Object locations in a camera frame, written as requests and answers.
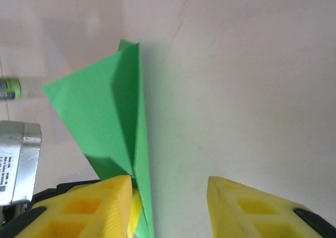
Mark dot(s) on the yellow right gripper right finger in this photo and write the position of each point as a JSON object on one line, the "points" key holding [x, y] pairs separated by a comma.
{"points": [[249, 217]]}

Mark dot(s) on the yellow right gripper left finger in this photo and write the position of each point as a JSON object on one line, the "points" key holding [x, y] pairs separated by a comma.
{"points": [[78, 217]]}

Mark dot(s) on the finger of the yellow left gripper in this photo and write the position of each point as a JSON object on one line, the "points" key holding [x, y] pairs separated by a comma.
{"points": [[135, 211]]}

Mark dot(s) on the green paper sheet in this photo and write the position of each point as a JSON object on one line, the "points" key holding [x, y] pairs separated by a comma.
{"points": [[99, 112]]}

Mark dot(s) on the small green tape roll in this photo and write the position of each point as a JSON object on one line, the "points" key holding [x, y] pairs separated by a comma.
{"points": [[10, 86]]}

